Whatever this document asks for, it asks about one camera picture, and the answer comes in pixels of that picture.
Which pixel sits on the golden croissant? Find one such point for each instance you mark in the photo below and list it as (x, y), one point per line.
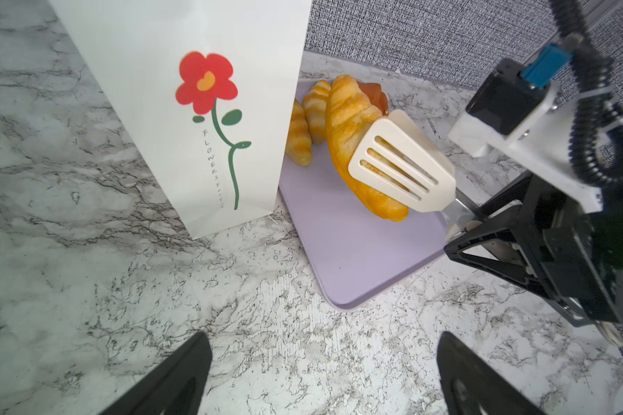
(349, 114)

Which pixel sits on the small golden bread roll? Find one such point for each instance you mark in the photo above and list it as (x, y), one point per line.
(314, 104)

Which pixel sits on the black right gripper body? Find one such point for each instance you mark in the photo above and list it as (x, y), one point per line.
(581, 253)

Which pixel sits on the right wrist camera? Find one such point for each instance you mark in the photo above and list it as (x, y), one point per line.
(514, 111)

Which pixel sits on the striped croissant far left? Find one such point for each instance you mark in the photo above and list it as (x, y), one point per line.
(299, 141)

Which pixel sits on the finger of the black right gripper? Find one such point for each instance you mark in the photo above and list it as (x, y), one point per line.
(469, 228)
(528, 275)

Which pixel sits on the white steel food tongs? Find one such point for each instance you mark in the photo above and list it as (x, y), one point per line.
(397, 159)

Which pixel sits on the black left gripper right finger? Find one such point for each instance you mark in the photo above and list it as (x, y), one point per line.
(471, 386)

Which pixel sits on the lilac plastic tray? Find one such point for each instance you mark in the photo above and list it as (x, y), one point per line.
(354, 254)

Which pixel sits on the orange triangular pastry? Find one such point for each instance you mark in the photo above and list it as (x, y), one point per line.
(376, 96)

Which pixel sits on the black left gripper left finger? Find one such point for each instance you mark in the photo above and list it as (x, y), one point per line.
(175, 386)

